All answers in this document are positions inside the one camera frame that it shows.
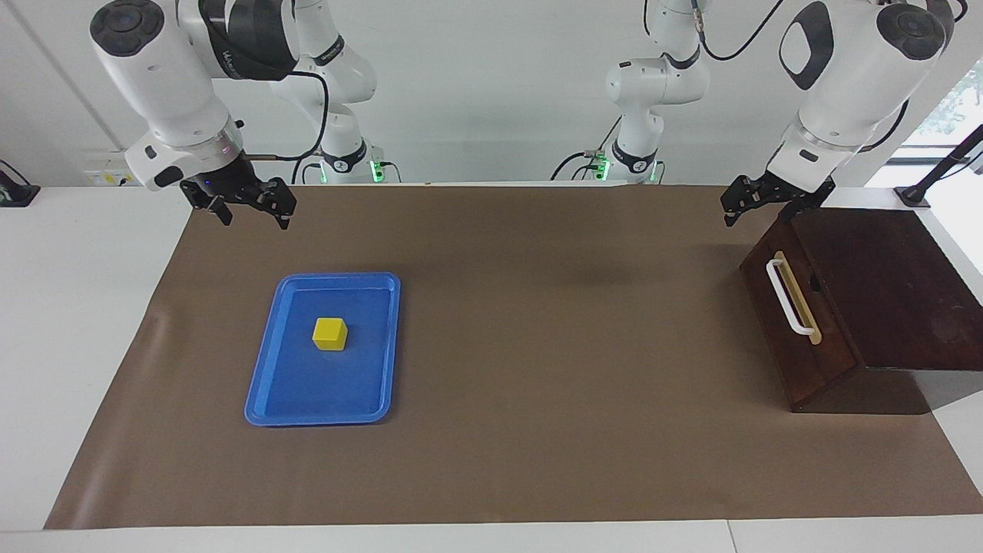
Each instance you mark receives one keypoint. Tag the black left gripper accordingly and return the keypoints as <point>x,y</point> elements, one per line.
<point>799,192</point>

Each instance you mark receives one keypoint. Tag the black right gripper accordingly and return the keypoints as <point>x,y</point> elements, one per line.
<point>226,184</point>

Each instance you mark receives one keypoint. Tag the yellow cube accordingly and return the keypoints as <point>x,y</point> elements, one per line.
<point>330,336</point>

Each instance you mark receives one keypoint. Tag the dark wooden drawer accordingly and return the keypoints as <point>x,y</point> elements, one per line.
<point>814,369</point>

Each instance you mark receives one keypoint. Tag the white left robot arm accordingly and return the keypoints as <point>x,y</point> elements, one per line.
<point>845,92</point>

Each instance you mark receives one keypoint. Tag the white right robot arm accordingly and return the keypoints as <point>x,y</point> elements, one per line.
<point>169,92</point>

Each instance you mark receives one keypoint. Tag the dark wooden drawer cabinet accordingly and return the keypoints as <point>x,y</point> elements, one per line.
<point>906,307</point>

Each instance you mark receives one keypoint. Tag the black pole stand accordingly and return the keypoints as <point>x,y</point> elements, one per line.
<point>941,169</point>

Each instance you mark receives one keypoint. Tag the blue plastic tray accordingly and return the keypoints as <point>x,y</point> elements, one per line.
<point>322,392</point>

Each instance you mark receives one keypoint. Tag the black desk clamp object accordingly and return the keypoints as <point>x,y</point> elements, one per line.
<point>14,192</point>

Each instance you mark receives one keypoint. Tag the brown paper table mat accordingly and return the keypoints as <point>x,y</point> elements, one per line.
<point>537,384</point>

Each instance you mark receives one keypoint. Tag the white wall socket box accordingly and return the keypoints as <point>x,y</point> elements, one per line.
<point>107,175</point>

